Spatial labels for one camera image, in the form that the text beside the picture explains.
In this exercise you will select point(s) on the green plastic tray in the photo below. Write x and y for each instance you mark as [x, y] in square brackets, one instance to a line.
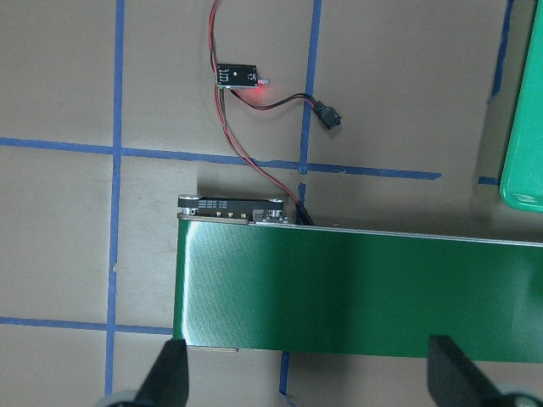
[521, 178]

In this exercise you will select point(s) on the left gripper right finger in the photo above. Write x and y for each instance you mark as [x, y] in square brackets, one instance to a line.
[454, 380]

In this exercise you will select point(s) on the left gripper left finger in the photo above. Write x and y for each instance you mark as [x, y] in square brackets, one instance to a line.
[167, 383]

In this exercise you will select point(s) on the green conveyor belt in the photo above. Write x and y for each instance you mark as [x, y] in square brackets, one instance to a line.
[246, 277]

